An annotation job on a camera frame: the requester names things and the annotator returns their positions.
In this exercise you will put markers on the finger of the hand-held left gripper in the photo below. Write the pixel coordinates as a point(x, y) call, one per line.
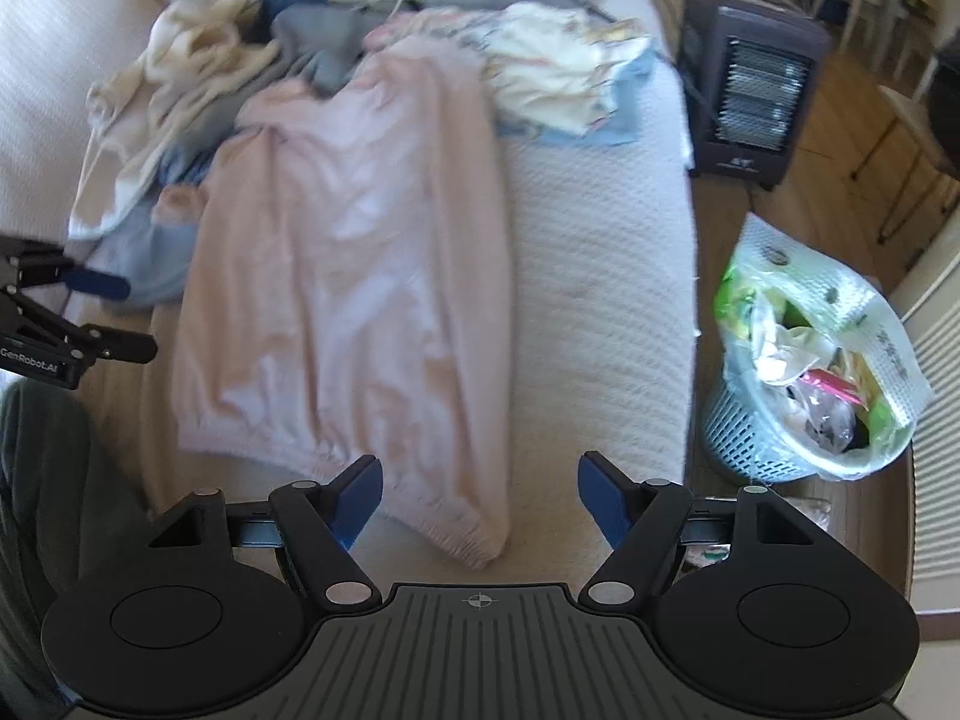
point(112, 346)
point(97, 285)

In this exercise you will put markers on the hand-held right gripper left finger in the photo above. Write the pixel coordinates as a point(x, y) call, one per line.
point(360, 499)

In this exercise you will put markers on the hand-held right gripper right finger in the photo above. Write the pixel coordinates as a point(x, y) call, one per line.
point(600, 499)

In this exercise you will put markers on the pink garment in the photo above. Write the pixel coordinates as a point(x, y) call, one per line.
point(337, 277)

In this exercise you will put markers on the cartoon print cream pajama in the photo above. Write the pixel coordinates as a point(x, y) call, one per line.
point(555, 75)

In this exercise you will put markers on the white fleece garment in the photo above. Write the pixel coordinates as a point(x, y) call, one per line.
point(120, 157)

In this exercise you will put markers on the pale blue waste basket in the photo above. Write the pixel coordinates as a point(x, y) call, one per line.
point(742, 435)

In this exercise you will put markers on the clear plastic wrap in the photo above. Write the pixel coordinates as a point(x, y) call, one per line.
point(814, 517)

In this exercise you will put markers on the pink packet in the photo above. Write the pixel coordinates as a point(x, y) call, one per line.
point(825, 390)

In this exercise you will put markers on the blue ribbed knit garment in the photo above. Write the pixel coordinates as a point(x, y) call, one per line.
point(281, 1)

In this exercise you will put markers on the dark purple space heater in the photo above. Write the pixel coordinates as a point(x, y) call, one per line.
point(712, 37)

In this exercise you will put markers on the beige chair with black legs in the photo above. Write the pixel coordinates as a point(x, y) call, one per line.
point(911, 112)

